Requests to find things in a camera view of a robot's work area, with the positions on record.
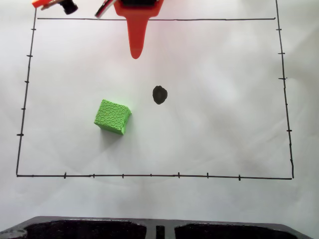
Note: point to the orange camera mount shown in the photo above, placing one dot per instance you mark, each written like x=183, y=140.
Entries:
x=45, y=3

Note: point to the green textured block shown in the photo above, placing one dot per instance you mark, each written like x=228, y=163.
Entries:
x=112, y=117

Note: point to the black camera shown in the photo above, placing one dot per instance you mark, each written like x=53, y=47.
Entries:
x=69, y=7

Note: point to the black dot mark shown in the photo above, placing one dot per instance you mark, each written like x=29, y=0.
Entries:
x=159, y=94

